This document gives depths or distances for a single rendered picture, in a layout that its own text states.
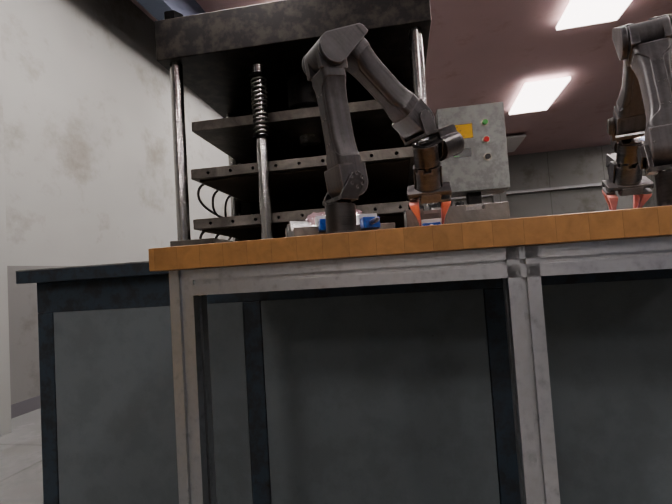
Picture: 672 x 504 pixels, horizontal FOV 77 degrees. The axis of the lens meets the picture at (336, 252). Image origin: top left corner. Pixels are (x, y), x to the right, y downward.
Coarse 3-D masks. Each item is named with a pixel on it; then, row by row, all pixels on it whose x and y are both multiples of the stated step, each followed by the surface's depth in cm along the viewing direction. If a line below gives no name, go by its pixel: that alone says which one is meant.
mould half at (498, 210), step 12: (480, 204) 138; (492, 204) 108; (504, 204) 108; (408, 216) 111; (432, 216) 110; (456, 216) 109; (468, 216) 109; (480, 216) 109; (492, 216) 108; (504, 216) 108
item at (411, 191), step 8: (416, 168) 99; (432, 168) 97; (416, 176) 99; (424, 176) 97; (432, 176) 97; (416, 184) 101; (424, 184) 98; (432, 184) 98; (440, 184) 100; (448, 184) 101; (408, 192) 101; (416, 192) 100; (424, 192) 99; (432, 192) 98; (440, 192) 98; (448, 192) 98
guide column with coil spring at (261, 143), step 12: (264, 84) 203; (264, 96) 201; (264, 120) 200; (264, 132) 199; (264, 144) 199; (264, 156) 198; (264, 168) 198; (264, 180) 198; (264, 192) 197; (264, 204) 197; (264, 216) 197; (264, 228) 197
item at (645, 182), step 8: (616, 168) 110; (624, 168) 108; (632, 168) 107; (616, 176) 110; (624, 176) 108; (632, 176) 107; (640, 176) 108; (608, 184) 112; (616, 184) 111; (624, 184) 109; (632, 184) 108; (640, 184) 108; (648, 184) 107; (608, 192) 110
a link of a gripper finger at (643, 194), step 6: (618, 192) 111; (624, 192) 109; (630, 192) 109; (636, 192) 108; (642, 192) 108; (648, 192) 108; (636, 198) 114; (642, 198) 109; (648, 198) 109; (636, 204) 114; (642, 204) 110
